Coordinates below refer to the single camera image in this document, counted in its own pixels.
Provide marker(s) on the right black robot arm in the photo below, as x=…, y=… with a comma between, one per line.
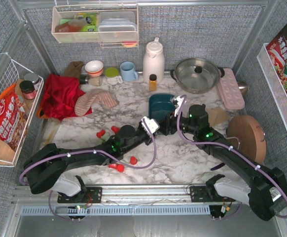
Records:
x=268, y=195

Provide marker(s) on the right white mesh basket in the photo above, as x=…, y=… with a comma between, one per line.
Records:
x=274, y=83

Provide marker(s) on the teal plastic storage basket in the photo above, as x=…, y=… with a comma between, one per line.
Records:
x=160, y=105

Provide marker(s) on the white orange striped bowl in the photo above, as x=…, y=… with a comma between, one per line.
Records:
x=94, y=68

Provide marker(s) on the orange spice bottle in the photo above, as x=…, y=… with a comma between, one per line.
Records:
x=152, y=82

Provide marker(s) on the red seasoning packet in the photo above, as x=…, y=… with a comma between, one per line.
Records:
x=12, y=117

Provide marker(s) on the glass grain shaker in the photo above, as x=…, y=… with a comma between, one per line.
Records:
x=94, y=81

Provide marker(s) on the striped pink brown towel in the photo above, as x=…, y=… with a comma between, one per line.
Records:
x=99, y=96

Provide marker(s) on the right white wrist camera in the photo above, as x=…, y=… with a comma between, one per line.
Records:
x=179, y=103

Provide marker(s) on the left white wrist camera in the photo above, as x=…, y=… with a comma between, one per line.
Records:
x=150, y=125

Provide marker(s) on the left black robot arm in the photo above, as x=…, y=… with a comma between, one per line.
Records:
x=47, y=165

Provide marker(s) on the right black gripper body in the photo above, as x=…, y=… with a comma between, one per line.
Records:
x=174, y=118

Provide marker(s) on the red coffee capsule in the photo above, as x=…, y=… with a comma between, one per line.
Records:
x=133, y=161
x=115, y=129
x=100, y=134
x=113, y=165
x=120, y=168

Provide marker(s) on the brown paper bag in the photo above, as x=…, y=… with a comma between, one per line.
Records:
x=73, y=70

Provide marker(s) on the red cloth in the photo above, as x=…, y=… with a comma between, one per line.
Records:
x=60, y=97

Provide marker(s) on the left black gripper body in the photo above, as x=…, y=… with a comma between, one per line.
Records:
x=143, y=134

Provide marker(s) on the light blue mug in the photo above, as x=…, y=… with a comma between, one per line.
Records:
x=128, y=72

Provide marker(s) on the steel pot with lid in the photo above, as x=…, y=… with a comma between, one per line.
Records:
x=197, y=75

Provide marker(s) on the silver lid glass jar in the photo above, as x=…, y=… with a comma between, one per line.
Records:
x=34, y=78

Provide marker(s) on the clear plastic food containers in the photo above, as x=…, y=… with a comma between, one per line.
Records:
x=116, y=26

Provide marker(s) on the left white wire basket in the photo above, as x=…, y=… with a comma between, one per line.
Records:
x=9, y=74

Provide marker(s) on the green coffee capsule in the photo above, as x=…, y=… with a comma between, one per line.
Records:
x=106, y=136

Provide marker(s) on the white thermos jug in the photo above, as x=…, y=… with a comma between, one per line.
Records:
x=154, y=61

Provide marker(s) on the round wooden board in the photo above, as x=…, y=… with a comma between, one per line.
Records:
x=245, y=134

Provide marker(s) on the pink egg tray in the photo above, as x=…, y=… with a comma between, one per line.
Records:
x=229, y=91

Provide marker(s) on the brown cardboard sheet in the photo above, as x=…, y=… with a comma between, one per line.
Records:
x=217, y=116

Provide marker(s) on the green lid sugar jar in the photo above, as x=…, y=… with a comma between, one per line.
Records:
x=112, y=76

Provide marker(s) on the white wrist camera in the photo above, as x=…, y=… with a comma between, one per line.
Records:
x=179, y=103
x=150, y=125

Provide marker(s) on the red lid glass jar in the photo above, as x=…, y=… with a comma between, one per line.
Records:
x=28, y=89

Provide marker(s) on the cream wall basket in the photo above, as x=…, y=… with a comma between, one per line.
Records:
x=66, y=29

